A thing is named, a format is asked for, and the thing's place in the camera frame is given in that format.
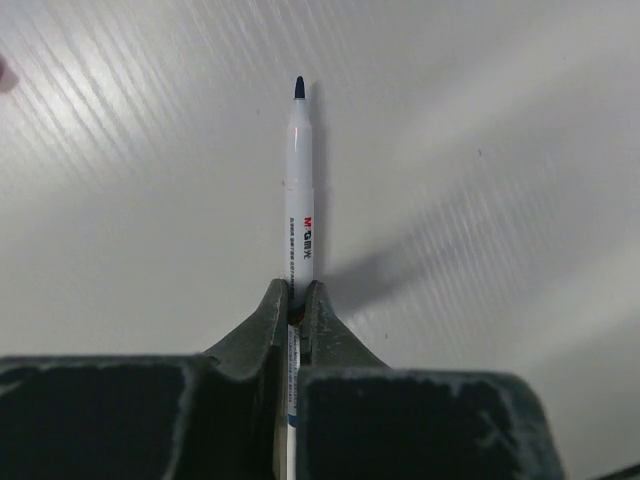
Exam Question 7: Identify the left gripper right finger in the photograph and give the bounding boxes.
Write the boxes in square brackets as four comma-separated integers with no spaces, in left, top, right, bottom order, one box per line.
[297,282,565,479]

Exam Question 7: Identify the blue pen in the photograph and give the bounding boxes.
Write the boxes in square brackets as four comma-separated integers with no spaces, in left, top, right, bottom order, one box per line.
[284,76,315,479]

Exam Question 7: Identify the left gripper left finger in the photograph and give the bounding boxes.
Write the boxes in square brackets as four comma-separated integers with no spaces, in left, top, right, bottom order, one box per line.
[1,280,288,479]

